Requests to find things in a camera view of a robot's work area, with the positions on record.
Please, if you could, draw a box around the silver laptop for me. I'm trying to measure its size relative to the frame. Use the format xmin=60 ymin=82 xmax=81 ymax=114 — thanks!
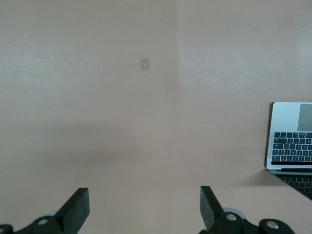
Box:
xmin=265 ymin=101 xmax=312 ymax=201

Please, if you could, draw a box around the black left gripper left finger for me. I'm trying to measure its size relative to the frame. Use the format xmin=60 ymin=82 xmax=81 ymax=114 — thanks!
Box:
xmin=14 ymin=187 xmax=90 ymax=234

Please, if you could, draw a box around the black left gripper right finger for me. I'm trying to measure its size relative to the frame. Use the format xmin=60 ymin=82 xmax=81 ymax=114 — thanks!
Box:
xmin=199 ymin=185 xmax=245 ymax=234

